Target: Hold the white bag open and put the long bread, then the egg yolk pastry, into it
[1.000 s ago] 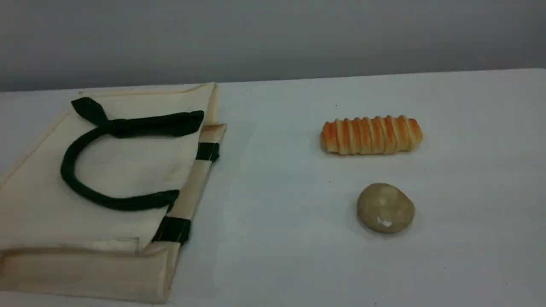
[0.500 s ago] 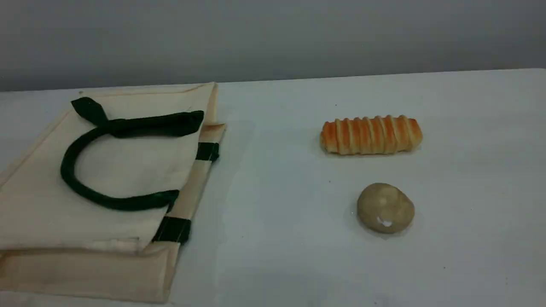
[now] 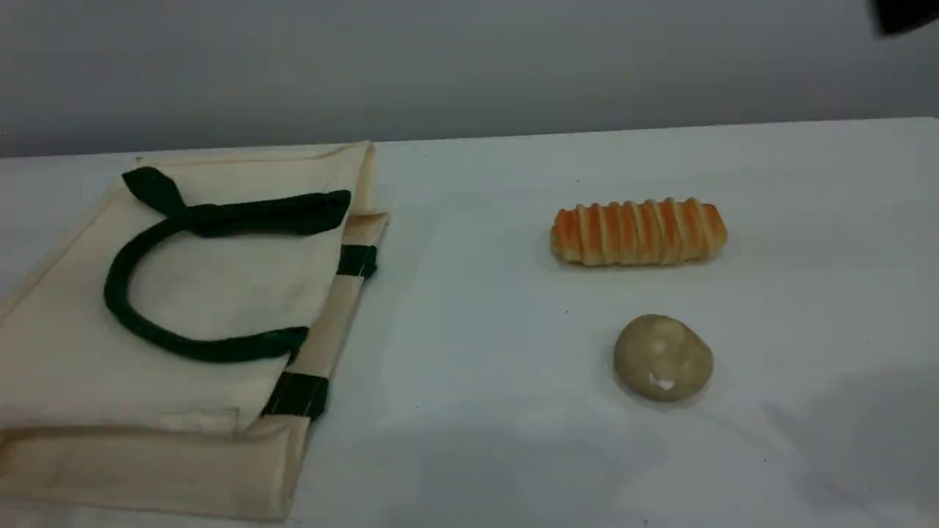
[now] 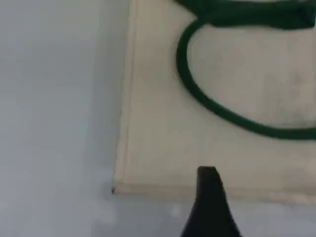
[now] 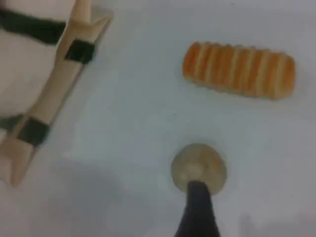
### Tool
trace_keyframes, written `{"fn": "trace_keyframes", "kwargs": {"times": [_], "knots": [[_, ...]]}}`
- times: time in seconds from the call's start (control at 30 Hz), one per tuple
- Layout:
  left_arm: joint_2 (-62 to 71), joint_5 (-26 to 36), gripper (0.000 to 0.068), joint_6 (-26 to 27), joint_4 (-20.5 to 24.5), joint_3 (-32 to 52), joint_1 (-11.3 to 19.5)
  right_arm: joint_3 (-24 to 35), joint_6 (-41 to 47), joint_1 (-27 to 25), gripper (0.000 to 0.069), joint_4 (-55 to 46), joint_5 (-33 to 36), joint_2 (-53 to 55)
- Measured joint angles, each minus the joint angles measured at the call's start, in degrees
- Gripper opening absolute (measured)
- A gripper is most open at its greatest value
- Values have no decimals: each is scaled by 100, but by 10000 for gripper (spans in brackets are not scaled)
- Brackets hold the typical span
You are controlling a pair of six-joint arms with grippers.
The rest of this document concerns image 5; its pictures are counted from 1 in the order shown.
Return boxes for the white canvas bag green handles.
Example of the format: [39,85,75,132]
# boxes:
[0,0,115,189]

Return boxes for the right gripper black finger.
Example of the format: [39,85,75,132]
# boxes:
[174,181,220,237]

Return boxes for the long striped orange bread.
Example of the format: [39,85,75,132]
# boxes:
[182,41,296,101]

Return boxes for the round beige egg yolk pastry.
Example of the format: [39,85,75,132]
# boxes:
[170,143,228,196]

